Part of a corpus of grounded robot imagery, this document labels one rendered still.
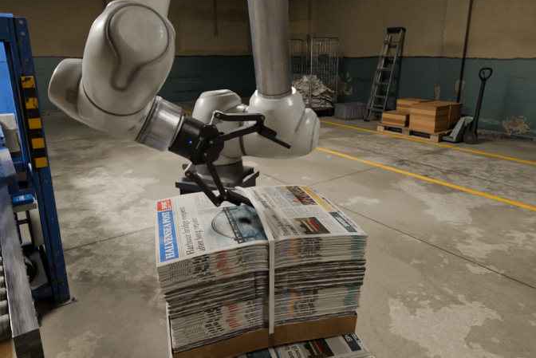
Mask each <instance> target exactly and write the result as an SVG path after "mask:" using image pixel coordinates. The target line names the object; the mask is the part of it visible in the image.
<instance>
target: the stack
mask: <svg viewBox="0 0 536 358"><path fill-rule="evenodd" d="M166 313H167V338H168V349H169V358H172V354H171V337H170V329H169V320H168V309H167V305H166ZM369 353H370V351H369V350H368V348H367V347H366V345H365V344H364V342H363V341H362V339H361V338H360V337H359V336H358V334H357V333H356V331H355V333H350V334H345V335H339V336H329V337H323V338H318V339H312V340H303V341H297V342H291V343H286V344H279V345H275V346H271V347H268V348H260V349H257V350H254V351H251V352H246V353H243V354H241V355H237V356H233V357H230V358H375V357H374V356H369Z"/></svg>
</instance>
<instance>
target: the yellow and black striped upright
mask: <svg viewBox="0 0 536 358"><path fill-rule="evenodd" d="M21 81H22V90H23V95H24V100H25V105H26V114H27V119H28V124H29V129H30V138H31V143H32V148H33V157H34V162H35V166H36V168H38V167H47V166H48V165H47V160H46V154H45V145H44V140H43V135H42V130H41V120H40V115H39V109H38V104H37V94H36V89H35V84H34V77H21Z"/></svg>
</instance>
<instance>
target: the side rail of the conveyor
mask: <svg viewBox="0 0 536 358"><path fill-rule="evenodd" d="M7 187H8V184H7V183H6V177H5V176H2V177H0V241H1V248H2V260H3V266H4V273H5V279H6V292H7V299H8V306H9V312H10V324H11V331H12V337H13V342H14V349H15V352H16V357H17V358H45V355H44V351H43V346H42V342H41V334H40V329H39V325H38V322H37V319H38V314H37V312H35V308H34V305H35V300H34V299H33V298H32V292H33V290H32V286H30V284H29V281H30V276H29V275H28V276H27V272H26V271H27V266H25V263H24V262H25V261H26V260H25V257H24V256H23V255H22V253H23V249H22V248H21V244H22V243H21V240H20V241H19V238H20V235H19V233H18V227H17V226H16V225H17V222H16V220H14V219H15V214H14V209H12V208H13V204H11V203H12V201H11V197H10V195H9V192H8V188H7Z"/></svg>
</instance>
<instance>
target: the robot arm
mask: <svg viewBox="0 0 536 358"><path fill-rule="evenodd" d="M170 1H171V0H114V1H112V2H110V3H109V4H108V5H107V6H106V8H105V10H104V12H103V13H102V14H101V15H100V16H99V17H98V18H97V19H96V21H95V22H94V23H93V25H92V27H91V29H90V32H89V37H88V40H87V43H86V46H85V52H84V57H83V59H64V60H63V61H62V62H61V63H60V64H59V65H58V66H57V67H56V69H55V70H54V72H53V75H52V77H51V80H50V83H49V89H48V96H49V100H50V101H51V102H52V103H53V104H54V105H55V106H56V107H57V108H59V109H60V110H62V111H63V112H64V113H65V114H67V115H68V116H70V117H72V118H73V119H75V120H77V121H79V122H81V123H83V124H85V125H87V126H89V127H91V128H94V129H96V130H98V131H100V132H104V133H106V134H109V135H111V136H115V137H121V138H126V139H130V140H134V141H136V142H137V143H139V144H143V145H146V146H148V147H150V148H154V149H156V150H158V151H161V152H164V151H166V149H167V148H168V150H169V151H170V152H172V153H175V154H177V155H180V156H182V157H183V158H186V159H189V160H190V161H191V162H185V163H183V165H182V168H183V171H184V175H182V176H181V181H184V182H195V183H196V184H197V185H198V186H199V188H200V189H201V190H202V191H203V193H204V194H205V195H206V196H207V197H208V198H209V199H210V200H211V201H212V203H213V204H214V205H215V206H216V207H220V206H221V203H223V202H224V201H228V202H229V203H232V204H234V205H236V206H240V205H241V203H244V204H246V205H247V206H249V207H253V208H254V206H253V204H252V202H251V201H250V200H249V199H248V198H247V197H245V196H243V195H240V194H238V193H236V192H234V191H232V190H230V189H227V191H225V189H224V187H234V186H235V184H236V183H237V182H238V181H239V180H241V179H243V178H244V177H245V176H247V175H248V174H250V173H252V172H254V168H253V167H251V166H245V165H242V158H243V156H253V157H257V158H263V159H294V158H298V157H302V156H304V155H308V154H309V153H310V152H312V151H314V150H315V149H316V147H317V142H318V137H319V132H320V120H319V119H318V117H317V114H316V113H315V112H314V111H313V110H312V109H311V108H306V107H305V105H304V102H303V99H302V95H301V94H300V92H299V91H298V90H296V89H295V88H294V87H293V86H292V73H291V57H290V27H289V11H288V9H289V2H288V0H247V1H248V10H249V17H250V32H251V40H252V48H253V55H254V70H255V78H256V86H257V90H256V91H255V93H254V94H253V96H252V97H251V98H250V105H249V106H247V105H244V104H242V100H241V98H240V97H239V96H238V95H237V94H236V93H235V92H232V91H231V90H228V89H226V90H216V91H210V92H203V93H202V94H201V96H200V97H199V99H198V100H197V101H196V104H195V108H194V112H193V115H192V117H191V116H189V115H187V114H184V115H183V109H182V108H181V107H179V106H177V105H175V104H173V103H171V102H169V101H166V100H164V99H162V97H160V96H156V94H157V93H158V92H159V90H160V89H161V87H162V86H163V84H164V82H165V81H166V79H167V77H168V74H169V73H170V70H171V67H172V64H173V61H174V58H175V30H174V27H173V25H172V24H171V23H170V22H169V20H168V8H169V4H170ZM206 183H207V184H214V185H216V187H217V189H218V191H219V195H218V196H216V195H215V194H214V192H213V191H212V190H211V189H210V188H209V186H208V185H206Z"/></svg>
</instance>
